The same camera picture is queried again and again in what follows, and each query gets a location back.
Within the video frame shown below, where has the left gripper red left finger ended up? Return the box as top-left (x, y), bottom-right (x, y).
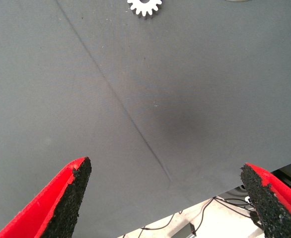
top-left (0, 156), bottom-right (92, 238)

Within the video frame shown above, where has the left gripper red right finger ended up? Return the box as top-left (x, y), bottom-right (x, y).
top-left (239, 162), bottom-right (291, 238)

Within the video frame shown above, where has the small steel planetary gear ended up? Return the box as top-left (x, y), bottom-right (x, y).
top-left (127, 0), bottom-right (163, 20)

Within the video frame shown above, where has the small grey box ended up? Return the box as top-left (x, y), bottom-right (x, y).
top-left (179, 222), bottom-right (198, 238)

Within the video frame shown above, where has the dark grey table cloth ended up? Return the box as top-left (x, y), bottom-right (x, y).
top-left (0, 0), bottom-right (291, 238)

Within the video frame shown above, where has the black floor cable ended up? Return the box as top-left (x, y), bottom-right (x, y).
top-left (214, 195), bottom-right (263, 225)
top-left (138, 197), bottom-right (217, 232)

